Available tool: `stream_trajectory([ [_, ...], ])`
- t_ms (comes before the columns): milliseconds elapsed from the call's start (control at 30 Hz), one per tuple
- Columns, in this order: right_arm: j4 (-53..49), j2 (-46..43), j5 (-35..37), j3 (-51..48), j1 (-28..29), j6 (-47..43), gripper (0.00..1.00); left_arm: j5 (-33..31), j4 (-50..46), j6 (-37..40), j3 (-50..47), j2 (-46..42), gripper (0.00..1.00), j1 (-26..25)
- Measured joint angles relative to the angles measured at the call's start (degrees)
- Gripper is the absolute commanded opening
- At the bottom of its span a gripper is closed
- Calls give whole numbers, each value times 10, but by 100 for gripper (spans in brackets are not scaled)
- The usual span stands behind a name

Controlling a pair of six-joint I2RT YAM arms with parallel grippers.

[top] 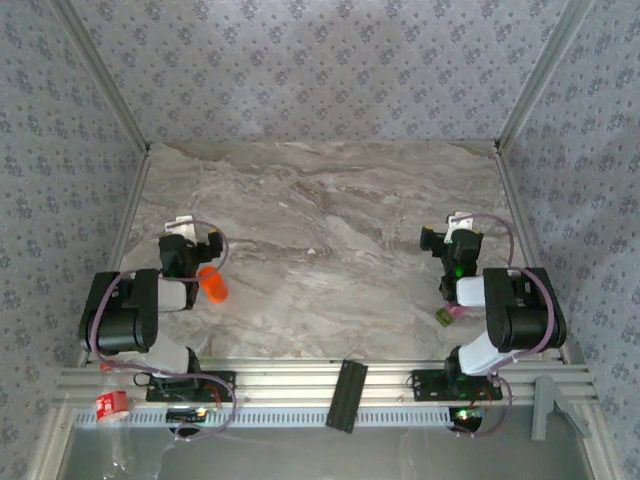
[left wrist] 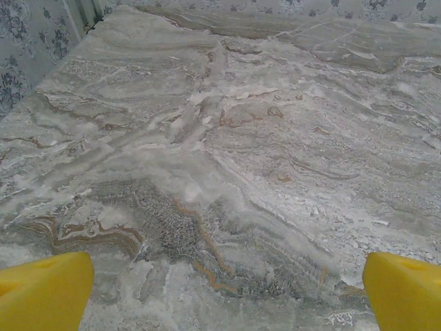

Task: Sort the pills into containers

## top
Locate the orange pill bottle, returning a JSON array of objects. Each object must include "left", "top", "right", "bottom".
[{"left": 198, "top": 265, "right": 230, "bottom": 305}]

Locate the pink and green pill organizer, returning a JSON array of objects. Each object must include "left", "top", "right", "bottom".
[{"left": 433, "top": 304, "right": 469, "bottom": 329}]

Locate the right circuit board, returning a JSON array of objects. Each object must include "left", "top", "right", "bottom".
[{"left": 449, "top": 407, "right": 486, "bottom": 431}]

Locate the circuit board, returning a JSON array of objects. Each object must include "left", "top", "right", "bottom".
[
  {"left": 166, "top": 407, "right": 209, "bottom": 424},
  {"left": 449, "top": 407, "right": 486, "bottom": 431}
]

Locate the left circuit board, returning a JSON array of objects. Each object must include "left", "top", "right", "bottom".
[{"left": 166, "top": 407, "right": 209, "bottom": 424}]

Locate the clear bottle with red label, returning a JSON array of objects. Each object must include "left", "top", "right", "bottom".
[{"left": 94, "top": 359, "right": 136, "bottom": 474}]

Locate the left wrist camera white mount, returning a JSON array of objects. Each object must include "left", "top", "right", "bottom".
[{"left": 164, "top": 215, "right": 197, "bottom": 242}]

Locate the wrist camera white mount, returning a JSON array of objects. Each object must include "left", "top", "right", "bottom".
[
  {"left": 446, "top": 212, "right": 475, "bottom": 235},
  {"left": 164, "top": 215, "right": 197, "bottom": 242}
]

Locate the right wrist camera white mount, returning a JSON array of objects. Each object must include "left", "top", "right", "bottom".
[{"left": 446, "top": 212, "right": 475, "bottom": 235}]

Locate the aluminium side rail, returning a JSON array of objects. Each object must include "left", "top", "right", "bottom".
[
  {"left": 492, "top": 147, "right": 571, "bottom": 364},
  {"left": 79, "top": 149, "right": 152, "bottom": 366}
]

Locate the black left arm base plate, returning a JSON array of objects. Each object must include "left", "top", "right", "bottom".
[{"left": 144, "top": 369, "right": 237, "bottom": 402}]

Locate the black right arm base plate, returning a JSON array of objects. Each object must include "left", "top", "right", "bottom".
[{"left": 410, "top": 368, "right": 504, "bottom": 402}]

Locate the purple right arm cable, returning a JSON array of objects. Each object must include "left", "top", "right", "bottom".
[{"left": 449, "top": 213, "right": 557, "bottom": 441}]

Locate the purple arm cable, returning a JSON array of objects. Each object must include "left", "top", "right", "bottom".
[
  {"left": 82, "top": 219, "right": 239, "bottom": 444},
  {"left": 449, "top": 213, "right": 557, "bottom": 441}
]

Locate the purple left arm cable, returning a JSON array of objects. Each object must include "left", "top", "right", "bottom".
[{"left": 82, "top": 219, "right": 239, "bottom": 444}]

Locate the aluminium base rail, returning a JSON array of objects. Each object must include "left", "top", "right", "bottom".
[{"left": 54, "top": 357, "right": 599, "bottom": 406}]

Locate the grey angle bracket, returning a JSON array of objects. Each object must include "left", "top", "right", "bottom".
[{"left": 529, "top": 374, "right": 591, "bottom": 442}]

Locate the black rail bracket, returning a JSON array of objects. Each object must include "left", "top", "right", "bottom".
[{"left": 324, "top": 358, "right": 370, "bottom": 435}]

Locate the grey slotted cable duct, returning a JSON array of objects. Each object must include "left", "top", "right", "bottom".
[{"left": 72, "top": 405, "right": 451, "bottom": 430}]

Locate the aluminium corner post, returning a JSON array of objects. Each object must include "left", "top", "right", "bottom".
[
  {"left": 494, "top": 0, "right": 596, "bottom": 151},
  {"left": 49, "top": 0, "right": 152, "bottom": 156}
]

